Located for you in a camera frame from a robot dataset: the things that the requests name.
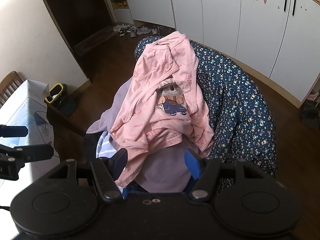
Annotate table with blue print cover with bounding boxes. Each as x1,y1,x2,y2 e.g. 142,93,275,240
0,79,60,198

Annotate dark wooden door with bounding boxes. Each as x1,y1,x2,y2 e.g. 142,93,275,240
34,0,118,53

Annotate pink bunny-print shirt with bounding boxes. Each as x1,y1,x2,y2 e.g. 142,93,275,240
110,31,214,188

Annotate white sticker-covered cabinet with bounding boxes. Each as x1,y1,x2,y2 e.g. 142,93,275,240
124,0,320,109

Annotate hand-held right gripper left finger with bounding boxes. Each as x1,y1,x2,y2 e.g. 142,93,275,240
46,148,128,202

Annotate yellow-rimmed black bag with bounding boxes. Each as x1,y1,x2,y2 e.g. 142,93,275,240
44,82,68,104

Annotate brown doormat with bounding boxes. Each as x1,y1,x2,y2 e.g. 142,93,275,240
73,25,118,56

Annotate light blue striped cloth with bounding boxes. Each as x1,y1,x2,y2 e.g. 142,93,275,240
96,132,118,158

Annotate dark metal rack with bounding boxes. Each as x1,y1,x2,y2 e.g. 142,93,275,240
301,97,320,131

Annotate pink cartoon-figure shirt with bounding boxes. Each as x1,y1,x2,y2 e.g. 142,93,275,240
145,78,192,153

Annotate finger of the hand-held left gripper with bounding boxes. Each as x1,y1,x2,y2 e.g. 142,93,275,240
0,124,28,138
0,144,54,181

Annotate wooden slat-back chair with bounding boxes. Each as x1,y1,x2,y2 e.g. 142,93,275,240
0,71,24,108

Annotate navy printed armchair cover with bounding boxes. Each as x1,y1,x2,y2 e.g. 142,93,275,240
134,35,279,193

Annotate lavender cloth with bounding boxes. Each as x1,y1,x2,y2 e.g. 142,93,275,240
86,76,201,193

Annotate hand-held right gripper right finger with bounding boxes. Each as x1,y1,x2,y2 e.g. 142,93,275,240
184,149,273,202

